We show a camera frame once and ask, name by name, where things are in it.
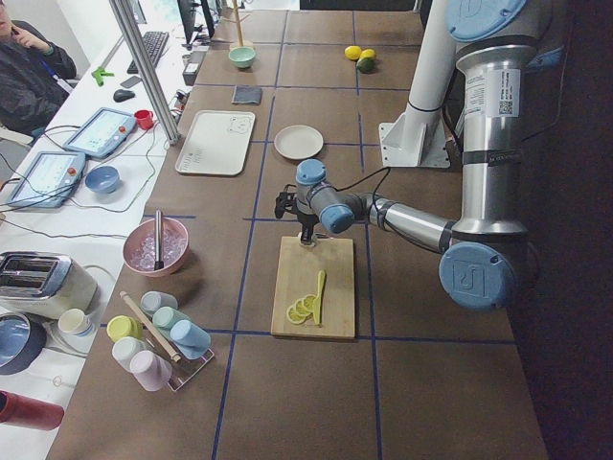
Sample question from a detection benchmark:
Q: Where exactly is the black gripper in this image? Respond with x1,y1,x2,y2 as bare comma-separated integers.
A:
274,184,317,246

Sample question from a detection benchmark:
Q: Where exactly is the cream round plate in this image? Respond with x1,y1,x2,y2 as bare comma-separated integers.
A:
274,125,324,160

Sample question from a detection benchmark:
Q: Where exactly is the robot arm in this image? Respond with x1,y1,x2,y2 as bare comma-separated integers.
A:
275,1,568,311

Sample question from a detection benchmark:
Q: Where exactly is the white bear tray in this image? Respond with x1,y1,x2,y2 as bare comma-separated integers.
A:
174,110,256,176

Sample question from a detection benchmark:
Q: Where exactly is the bamboo cutting board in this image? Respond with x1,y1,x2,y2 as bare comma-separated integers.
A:
271,236,356,339

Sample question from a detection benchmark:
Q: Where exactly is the lemon slice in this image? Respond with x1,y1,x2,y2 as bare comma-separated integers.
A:
285,306,310,325
303,294,316,312
294,298,312,317

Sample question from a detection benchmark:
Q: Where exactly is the yellow plastic knife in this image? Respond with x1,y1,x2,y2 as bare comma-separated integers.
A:
312,270,327,326

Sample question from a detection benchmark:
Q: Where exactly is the pink bowl with ice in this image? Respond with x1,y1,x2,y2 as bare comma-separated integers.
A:
123,218,189,277

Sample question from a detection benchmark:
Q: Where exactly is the grey folded cloth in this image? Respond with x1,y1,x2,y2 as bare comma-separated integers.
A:
232,85,262,105

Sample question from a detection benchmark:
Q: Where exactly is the light blue cup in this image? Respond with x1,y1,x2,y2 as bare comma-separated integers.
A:
170,319,212,360

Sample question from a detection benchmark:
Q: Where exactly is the mint green cup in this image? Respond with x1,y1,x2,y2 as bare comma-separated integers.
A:
152,307,190,339

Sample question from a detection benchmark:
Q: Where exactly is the grey cup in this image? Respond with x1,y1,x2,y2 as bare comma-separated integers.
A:
140,290,178,316

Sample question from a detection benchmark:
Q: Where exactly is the green avocado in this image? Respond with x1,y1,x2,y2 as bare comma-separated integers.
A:
356,57,375,74

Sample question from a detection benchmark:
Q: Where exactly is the mint green bowl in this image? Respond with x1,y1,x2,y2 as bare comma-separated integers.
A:
228,46,256,69

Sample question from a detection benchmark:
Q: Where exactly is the red cup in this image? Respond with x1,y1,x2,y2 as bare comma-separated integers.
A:
133,109,154,130

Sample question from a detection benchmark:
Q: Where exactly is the pink cup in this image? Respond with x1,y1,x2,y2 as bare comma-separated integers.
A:
129,350,172,392

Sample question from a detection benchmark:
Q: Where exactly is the yellow cup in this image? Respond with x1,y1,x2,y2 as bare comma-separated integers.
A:
106,315,144,342

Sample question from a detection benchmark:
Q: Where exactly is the white cup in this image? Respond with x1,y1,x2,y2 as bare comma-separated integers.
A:
111,336,149,372

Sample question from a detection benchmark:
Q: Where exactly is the wooden mug stand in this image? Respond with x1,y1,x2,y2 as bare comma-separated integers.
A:
230,0,255,51

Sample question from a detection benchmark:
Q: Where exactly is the teach pendant tablet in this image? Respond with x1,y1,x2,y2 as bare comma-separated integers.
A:
62,107,136,159
8,151,86,209

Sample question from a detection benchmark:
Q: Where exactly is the black computer mouse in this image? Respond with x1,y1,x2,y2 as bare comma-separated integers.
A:
113,89,135,103

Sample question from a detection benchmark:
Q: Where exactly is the black keyboard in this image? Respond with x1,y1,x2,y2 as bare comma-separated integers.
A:
142,31,170,68

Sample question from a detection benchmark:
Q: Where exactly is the cream paper cup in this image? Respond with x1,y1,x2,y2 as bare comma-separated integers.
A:
57,309,94,336

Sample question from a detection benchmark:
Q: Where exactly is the cream toaster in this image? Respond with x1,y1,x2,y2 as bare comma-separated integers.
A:
1,251,97,319

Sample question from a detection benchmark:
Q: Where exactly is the seated person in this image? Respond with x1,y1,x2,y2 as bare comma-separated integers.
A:
1,4,77,137

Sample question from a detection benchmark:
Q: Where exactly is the red bottle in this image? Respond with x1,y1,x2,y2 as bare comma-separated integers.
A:
1,390,64,431

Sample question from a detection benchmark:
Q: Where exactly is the white mounting post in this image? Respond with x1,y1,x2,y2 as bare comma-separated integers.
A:
378,0,461,169

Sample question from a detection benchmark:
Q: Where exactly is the white wire cup rack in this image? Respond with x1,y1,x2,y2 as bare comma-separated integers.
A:
144,330,215,392

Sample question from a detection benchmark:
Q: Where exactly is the aluminium frame post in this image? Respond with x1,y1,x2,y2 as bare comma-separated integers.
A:
109,0,180,146

